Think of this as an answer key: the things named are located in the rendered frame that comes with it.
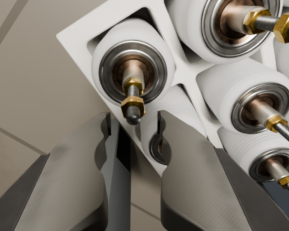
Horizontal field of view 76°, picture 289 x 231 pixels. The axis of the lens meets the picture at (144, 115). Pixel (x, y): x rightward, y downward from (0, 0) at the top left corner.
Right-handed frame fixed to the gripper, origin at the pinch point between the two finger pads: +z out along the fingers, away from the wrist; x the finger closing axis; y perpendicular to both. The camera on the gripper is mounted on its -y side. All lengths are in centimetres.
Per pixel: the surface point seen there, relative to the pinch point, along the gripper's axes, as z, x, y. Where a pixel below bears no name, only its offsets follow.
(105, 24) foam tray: 16.5, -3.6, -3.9
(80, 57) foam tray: 16.5, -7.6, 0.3
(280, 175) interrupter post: 6.8, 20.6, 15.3
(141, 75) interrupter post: 7.3, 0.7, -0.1
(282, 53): 16.2, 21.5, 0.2
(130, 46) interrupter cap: 9.2, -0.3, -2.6
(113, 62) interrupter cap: 9.1, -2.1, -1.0
